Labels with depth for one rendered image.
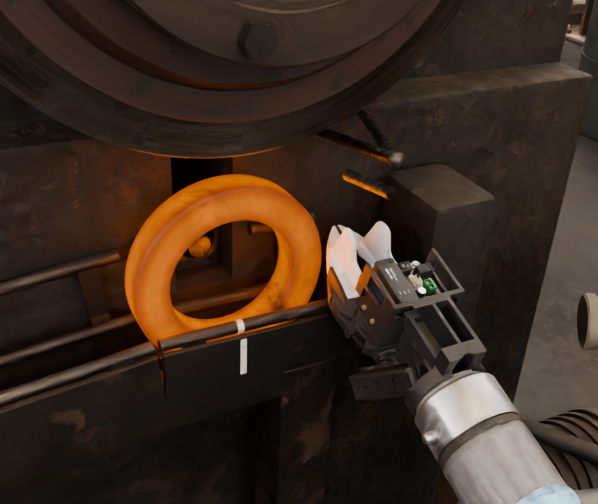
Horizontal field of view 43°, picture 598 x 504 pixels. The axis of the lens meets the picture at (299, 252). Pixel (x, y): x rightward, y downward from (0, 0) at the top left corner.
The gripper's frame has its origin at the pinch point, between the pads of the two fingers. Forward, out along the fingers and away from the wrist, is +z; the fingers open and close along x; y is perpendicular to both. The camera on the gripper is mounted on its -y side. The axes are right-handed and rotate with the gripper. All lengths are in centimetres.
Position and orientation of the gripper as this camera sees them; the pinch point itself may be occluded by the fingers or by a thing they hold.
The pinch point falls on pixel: (339, 241)
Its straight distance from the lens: 75.6
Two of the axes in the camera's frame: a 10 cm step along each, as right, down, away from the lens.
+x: -9.0, 1.9, -4.0
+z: -4.0, -7.1, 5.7
